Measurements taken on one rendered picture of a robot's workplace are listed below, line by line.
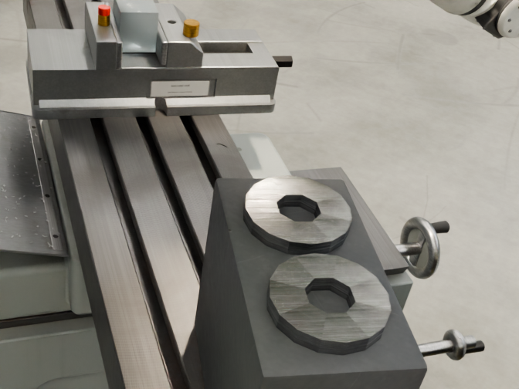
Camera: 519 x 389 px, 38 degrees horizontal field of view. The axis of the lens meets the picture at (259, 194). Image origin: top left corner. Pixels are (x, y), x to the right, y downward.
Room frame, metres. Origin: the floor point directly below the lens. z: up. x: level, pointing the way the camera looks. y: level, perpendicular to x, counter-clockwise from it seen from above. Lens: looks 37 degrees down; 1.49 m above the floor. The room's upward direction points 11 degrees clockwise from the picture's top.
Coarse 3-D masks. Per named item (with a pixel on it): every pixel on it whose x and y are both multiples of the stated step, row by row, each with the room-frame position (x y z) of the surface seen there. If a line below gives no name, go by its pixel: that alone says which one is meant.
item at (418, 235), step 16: (416, 224) 1.12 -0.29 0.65; (432, 224) 1.11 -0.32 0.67; (448, 224) 1.12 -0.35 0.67; (400, 240) 1.14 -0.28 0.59; (416, 240) 1.11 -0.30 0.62; (432, 240) 1.08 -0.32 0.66; (416, 256) 1.10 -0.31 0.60; (432, 256) 1.06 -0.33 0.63; (416, 272) 1.08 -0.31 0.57; (432, 272) 1.05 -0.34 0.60
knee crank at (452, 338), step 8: (448, 336) 1.00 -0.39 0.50; (456, 336) 0.99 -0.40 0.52; (464, 336) 1.02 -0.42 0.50; (472, 336) 1.02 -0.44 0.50; (424, 344) 0.97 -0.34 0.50; (432, 344) 0.97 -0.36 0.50; (440, 344) 0.98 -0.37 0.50; (448, 344) 0.98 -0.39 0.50; (456, 344) 0.98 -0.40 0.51; (464, 344) 0.98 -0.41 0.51; (472, 344) 1.00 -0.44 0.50; (480, 344) 1.02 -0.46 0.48; (424, 352) 0.96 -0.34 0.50; (432, 352) 0.96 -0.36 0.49; (440, 352) 0.97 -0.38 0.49; (448, 352) 0.98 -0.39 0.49; (456, 352) 0.97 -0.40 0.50; (464, 352) 0.97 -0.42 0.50; (472, 352) 1.00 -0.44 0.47
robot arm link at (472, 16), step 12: (432, 0) 0.94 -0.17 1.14; (444, 0) 0.93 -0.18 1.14; (456, 0) 0.93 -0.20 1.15; (468, 0) 0.94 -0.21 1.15; (480, 0) 0.95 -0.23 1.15; (492, 0) 0.96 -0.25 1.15; (504, 0) 0.95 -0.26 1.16; (456, 12) 0.95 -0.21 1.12; (468, 12) 0.96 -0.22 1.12; (480, 12) 0.95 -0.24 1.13; (492, 12) 0.95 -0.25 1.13; (480, 24) 0.95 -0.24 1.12; (492, 24) 0.95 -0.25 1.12
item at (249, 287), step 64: (256, 192) 0.51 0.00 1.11; (320, 192) 0.52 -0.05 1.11; (256, 256) 0.44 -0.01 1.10; (320, 256) 0.44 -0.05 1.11; (256, 320) 0.38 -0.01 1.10; (320, 320) 0.37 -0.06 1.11; (384, 320) 0.39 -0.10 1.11; (256, 384) 0.33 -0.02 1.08; (320, 384) 0.34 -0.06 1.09; (384, 384) 0.35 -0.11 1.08
